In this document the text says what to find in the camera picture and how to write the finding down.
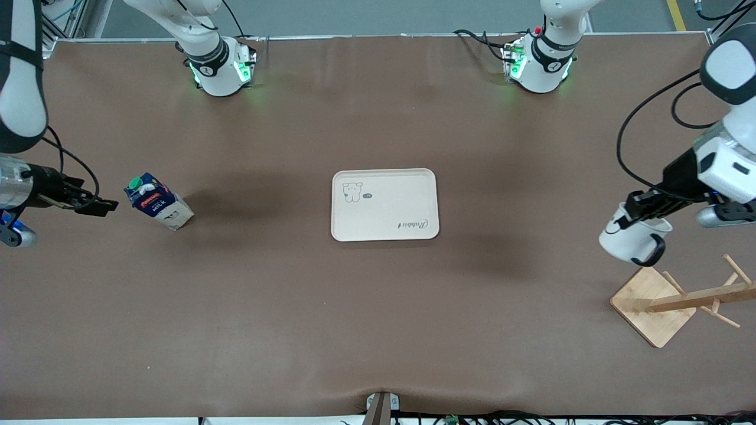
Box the white smiley mug black handle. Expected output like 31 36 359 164
599 202 673 267

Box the blue milk carton green cap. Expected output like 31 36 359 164
123 172 194 231

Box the white rectangular tray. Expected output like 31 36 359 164
331 168 440 242

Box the wooden mug rack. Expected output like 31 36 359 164
610 254 756 348

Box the aluminium frame post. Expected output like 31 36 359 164
706 21 736 47
35 0 113 43

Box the black right arm base cable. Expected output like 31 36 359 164
221 0 260 45

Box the black arm base cable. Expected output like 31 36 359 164
221 0 260 45
452 28 535 64

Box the black left arm base cable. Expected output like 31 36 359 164
452 28 535 64

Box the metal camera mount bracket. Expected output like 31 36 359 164
365 391 401 425

